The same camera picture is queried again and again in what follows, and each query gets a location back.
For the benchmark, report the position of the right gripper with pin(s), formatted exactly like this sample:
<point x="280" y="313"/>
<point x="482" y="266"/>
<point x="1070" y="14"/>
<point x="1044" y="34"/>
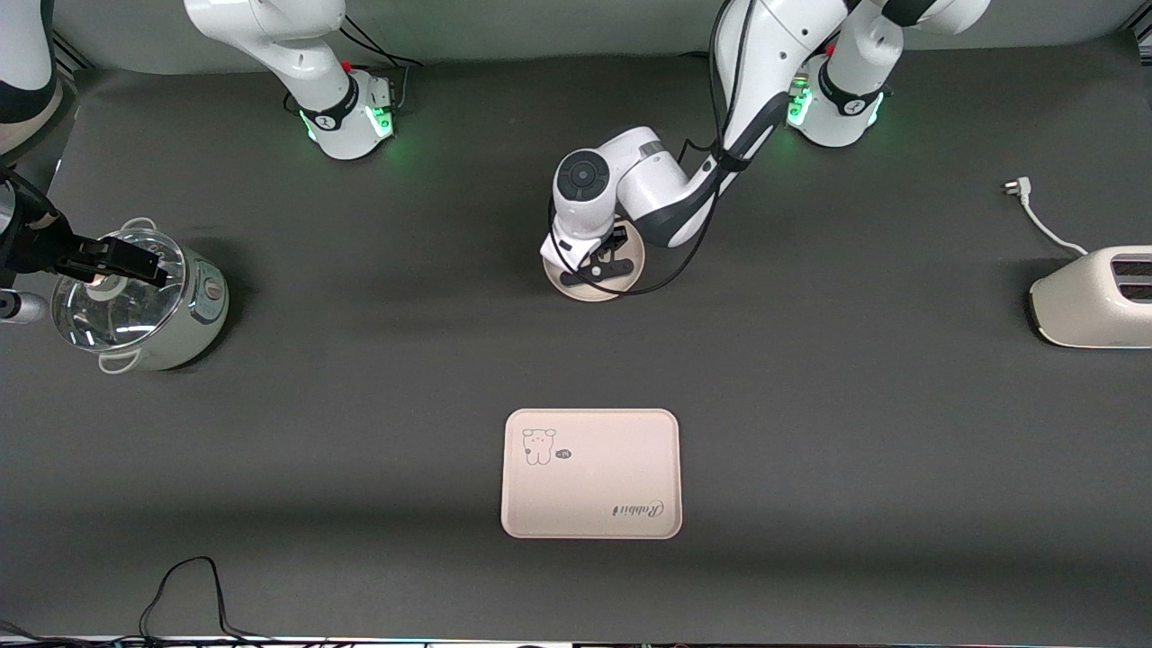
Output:
<point x="45" y="247"/>

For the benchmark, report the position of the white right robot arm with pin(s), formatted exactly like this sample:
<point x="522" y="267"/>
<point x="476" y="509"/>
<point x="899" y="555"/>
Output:
<point x="297" y="54"/>

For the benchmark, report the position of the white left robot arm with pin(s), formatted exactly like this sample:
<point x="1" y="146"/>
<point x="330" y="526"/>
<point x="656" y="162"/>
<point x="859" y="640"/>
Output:
<point x="765" y="54"/>

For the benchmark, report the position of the cream rectangular tray rabbit print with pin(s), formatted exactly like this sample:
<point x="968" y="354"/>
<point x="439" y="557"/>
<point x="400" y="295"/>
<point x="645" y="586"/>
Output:
<point x="594" y="486"/>

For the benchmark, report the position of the glass cooker lid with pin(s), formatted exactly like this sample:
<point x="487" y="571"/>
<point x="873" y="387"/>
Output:
<point x="108" y="315"/>

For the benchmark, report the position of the beige round object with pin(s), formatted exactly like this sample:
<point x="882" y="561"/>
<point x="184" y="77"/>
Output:
<point x="36" y="135"/>

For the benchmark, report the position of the pale green electric cooker pot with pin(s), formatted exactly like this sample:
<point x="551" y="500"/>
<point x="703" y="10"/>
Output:
<point x="193" y="324"/>

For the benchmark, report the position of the round cream plate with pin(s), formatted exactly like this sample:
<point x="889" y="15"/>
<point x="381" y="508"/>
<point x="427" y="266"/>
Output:
<point x="630" y="274"/>

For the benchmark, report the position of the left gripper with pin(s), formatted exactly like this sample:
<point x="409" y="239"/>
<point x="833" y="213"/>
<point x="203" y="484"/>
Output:
<point x="617" y="239"/>

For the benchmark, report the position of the grey aluminium frame rail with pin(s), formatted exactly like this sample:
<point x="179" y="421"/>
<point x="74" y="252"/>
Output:
<point x="70" y="52"/>

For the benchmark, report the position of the cream white toaster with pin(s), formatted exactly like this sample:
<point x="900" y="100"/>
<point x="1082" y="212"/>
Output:
<point x="1080" y="306"/>

